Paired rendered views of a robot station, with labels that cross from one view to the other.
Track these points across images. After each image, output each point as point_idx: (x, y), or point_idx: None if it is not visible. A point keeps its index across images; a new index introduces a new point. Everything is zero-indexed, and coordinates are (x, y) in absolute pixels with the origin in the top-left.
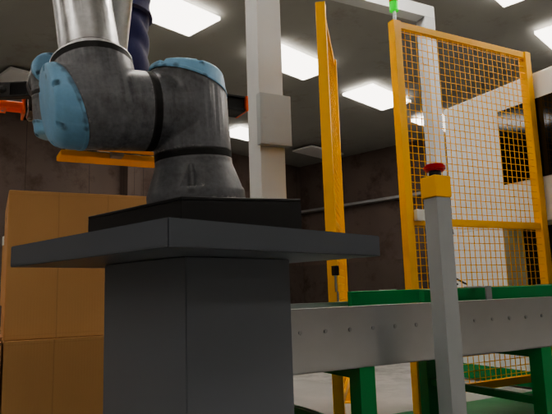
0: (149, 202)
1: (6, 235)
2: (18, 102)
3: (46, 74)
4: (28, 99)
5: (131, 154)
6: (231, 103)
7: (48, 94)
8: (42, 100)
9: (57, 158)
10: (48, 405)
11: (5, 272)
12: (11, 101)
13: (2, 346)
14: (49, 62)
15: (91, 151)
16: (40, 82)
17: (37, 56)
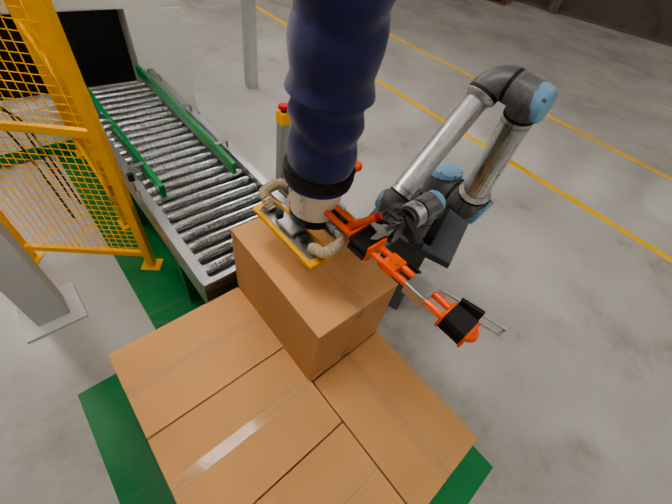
0: (440, 216)
1: (369, 314)
2: (385, 247)
3: (491, 205)
4: (397, 235)
5: (288, 214)
6: None
7: (486, 210)
8: (481, 214)
9: (318, 265)
10: None
11: (376, 318)
12: (390, 251)
13: (372, 334)
14: (492, 201)
15: (311, 237)
16: (486, 209)
17: (445, 200)
